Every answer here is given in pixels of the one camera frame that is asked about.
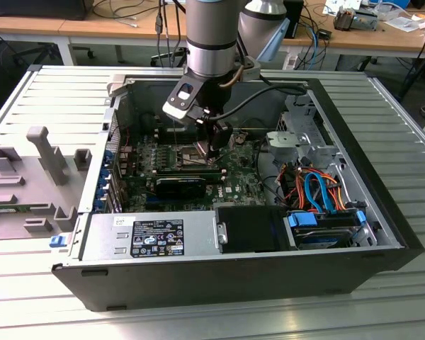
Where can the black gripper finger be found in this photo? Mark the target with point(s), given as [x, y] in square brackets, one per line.
[220, 136]

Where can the silver CPU plate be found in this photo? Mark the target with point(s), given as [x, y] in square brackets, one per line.
[201, 147]

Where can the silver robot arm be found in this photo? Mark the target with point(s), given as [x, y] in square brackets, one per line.
[212, 35]

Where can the CPU socket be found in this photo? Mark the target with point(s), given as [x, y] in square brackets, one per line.
[189, 159]

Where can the black RAM slot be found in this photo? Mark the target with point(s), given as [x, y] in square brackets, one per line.
[166, 130]
[166, 138]

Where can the green motherboard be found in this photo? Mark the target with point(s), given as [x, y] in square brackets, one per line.
[241, 177]

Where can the silver metal drive cage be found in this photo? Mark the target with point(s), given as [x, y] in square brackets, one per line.
[287, 140]

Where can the black chair base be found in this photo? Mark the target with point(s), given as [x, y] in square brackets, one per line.
[161, 56]

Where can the black graphics card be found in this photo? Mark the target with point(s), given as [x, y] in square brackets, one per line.
[178, 189]

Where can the pale blue teach pendant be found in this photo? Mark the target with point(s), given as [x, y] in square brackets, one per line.
[274, 42]

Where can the white power strip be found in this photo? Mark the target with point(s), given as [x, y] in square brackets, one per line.
[290, 61]

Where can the silver metal latch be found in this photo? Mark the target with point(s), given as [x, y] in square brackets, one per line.
[222, 233]

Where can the black upright box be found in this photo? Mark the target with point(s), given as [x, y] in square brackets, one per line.
[294, 21]

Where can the blue card retainer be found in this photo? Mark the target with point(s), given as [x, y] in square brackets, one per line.
[108, 157]

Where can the hard disk blue carrier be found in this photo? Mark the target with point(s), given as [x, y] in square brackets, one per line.
[304, 219]

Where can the small black adapter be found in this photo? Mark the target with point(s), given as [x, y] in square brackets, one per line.
[324, 34]

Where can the black PC case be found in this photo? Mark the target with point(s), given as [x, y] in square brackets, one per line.
[198, 283]

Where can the copper heat sink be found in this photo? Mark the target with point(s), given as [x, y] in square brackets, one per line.
[343, 20]

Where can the silver power supply unit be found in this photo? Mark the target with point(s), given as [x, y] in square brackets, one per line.
[102, 233]

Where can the white paper box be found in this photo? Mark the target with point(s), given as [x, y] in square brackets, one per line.
[340, 5]

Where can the grey metal device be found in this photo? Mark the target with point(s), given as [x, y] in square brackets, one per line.
[366, 22]

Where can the wooden desk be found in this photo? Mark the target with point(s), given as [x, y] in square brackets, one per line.
[39, 25]
[375, 40]

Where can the blue plastic clip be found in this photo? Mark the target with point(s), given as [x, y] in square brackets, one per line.
[57, 241]

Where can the grey parts rack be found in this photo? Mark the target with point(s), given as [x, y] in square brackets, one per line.
[28, 166]

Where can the black equipment box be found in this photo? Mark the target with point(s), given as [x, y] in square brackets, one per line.
[35, 8]

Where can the black stand leg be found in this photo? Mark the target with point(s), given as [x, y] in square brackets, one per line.
[416, 72]

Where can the clear plastic bag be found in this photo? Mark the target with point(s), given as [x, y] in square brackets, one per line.
[403, 23]

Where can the green RAM stick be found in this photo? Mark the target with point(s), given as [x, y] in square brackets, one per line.
[7, 209]

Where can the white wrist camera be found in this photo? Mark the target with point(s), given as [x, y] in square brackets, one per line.
[177, 112]

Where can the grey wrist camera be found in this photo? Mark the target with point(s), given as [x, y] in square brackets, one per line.
[251, 71]

